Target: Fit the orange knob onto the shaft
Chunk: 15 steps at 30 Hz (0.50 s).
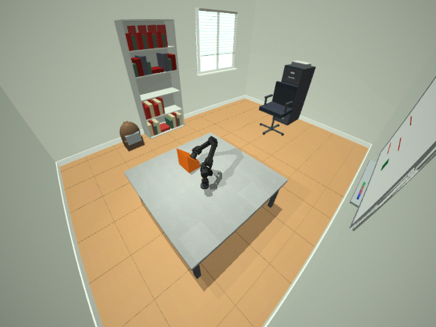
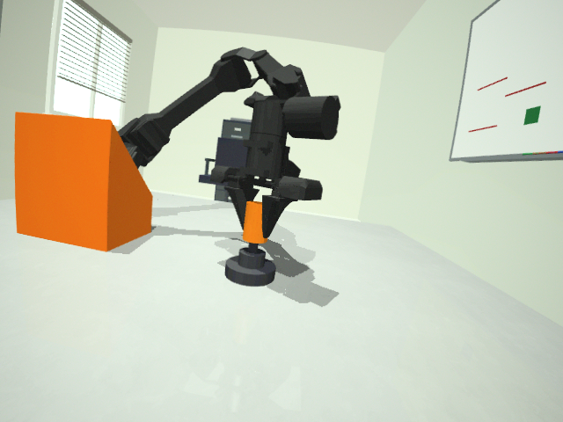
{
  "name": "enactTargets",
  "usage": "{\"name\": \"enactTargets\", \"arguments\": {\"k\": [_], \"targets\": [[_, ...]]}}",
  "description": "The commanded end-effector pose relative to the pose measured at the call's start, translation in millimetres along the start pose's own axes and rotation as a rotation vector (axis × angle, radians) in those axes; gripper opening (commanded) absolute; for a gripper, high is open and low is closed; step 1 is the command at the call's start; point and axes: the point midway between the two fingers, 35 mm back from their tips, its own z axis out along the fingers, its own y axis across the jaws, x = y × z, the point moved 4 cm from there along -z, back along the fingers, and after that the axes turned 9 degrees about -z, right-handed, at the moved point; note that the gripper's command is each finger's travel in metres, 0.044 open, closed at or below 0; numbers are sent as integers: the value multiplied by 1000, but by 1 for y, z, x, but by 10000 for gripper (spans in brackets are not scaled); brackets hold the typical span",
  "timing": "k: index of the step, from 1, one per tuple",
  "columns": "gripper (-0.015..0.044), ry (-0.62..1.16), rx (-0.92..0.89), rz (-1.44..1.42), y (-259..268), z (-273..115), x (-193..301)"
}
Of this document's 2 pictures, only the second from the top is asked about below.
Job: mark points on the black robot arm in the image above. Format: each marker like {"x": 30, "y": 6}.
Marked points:
{"x": 290, "y": 109}

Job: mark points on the dark grey stepped pedestal with shaft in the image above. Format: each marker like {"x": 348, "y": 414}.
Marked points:
{"x": 250, "y": 268}

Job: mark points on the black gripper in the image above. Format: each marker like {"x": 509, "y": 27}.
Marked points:
{"x": 264, "y": 159}

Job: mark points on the orange knob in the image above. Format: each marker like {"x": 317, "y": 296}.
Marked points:
{"x": 253, "y": 223}

